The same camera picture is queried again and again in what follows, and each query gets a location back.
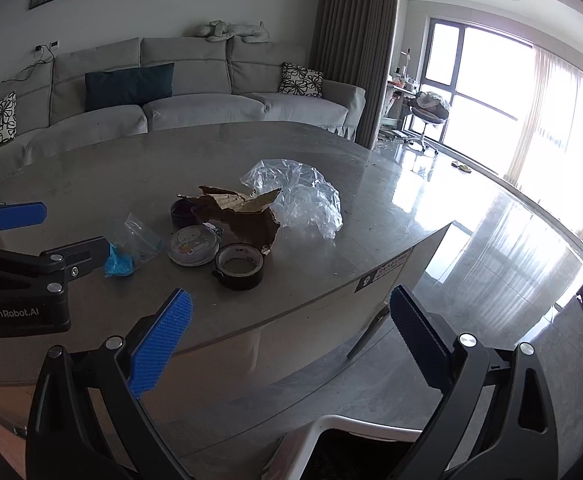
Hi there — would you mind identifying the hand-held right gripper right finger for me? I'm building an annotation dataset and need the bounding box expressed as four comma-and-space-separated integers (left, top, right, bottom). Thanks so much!
389, 285, 583, 480

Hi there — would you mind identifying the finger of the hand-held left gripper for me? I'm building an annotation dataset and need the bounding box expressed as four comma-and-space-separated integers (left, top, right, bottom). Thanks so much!
0, 236, 113, 294
0, 200, 48, 249

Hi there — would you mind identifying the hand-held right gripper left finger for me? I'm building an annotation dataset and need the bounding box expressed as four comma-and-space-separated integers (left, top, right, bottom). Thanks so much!
26, 287, 195, 480

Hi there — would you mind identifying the blue wrapper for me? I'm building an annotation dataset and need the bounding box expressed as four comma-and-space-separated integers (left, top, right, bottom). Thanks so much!
104, 243, 137, 277

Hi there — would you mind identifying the small clear plastic bag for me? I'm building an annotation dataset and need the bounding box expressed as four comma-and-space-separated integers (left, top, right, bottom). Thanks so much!
106, 212, 165, 277

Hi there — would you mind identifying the table edge sticker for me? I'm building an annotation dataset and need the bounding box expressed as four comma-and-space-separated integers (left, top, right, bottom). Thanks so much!
355, 252, 413, 294

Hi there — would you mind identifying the white round printed lid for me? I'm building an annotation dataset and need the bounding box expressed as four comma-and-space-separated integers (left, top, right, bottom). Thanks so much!
167, 224, 221, 267

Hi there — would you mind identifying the black tape roll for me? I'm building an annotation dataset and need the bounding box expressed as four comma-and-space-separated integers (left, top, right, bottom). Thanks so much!
212, 243, 265, 291

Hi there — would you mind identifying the dark purple round cup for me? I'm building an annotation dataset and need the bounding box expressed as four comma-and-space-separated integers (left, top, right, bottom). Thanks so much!
170, 198, 203, 229

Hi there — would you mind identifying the torn brown cardboard piece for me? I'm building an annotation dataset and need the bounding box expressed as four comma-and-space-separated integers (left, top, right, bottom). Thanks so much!
178, 185, 283, 257

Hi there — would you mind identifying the white chair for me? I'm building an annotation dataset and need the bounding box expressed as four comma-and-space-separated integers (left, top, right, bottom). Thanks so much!
275, 413, 425, 480

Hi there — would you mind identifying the dark teal cushion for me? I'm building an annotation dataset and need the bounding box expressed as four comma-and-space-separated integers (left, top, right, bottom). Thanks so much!
85, 63, 175, 107

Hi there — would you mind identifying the large clear plastic bag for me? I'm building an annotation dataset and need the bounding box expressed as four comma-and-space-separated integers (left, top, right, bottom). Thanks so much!
240, 158, 343, 240

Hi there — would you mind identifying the grey sofa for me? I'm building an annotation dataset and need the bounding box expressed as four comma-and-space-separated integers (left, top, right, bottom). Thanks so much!
0, 35, 367, 162

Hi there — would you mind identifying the grey office chair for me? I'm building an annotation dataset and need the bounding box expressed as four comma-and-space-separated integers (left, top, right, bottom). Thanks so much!
407, 90, 451, 154

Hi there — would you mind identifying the sheer white curtain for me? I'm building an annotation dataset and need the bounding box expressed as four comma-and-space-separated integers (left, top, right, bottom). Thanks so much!
500, 42, 583, 262

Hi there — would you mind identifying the white desk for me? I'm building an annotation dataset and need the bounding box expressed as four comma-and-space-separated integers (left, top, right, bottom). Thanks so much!
379, 79, 422, 137

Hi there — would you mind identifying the window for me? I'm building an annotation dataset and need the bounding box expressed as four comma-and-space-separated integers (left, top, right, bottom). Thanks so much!
421, 17, 535, 147

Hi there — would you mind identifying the grey plush toy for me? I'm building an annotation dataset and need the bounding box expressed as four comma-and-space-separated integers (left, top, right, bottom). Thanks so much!
194, 19, 271, 44

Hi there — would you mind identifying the grey curtain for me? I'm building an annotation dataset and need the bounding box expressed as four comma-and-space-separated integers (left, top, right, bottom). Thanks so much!
309, 0, 403, 150

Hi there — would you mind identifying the black charger cable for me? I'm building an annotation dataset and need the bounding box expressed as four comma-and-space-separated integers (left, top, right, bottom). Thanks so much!
2, 43, 63, 84

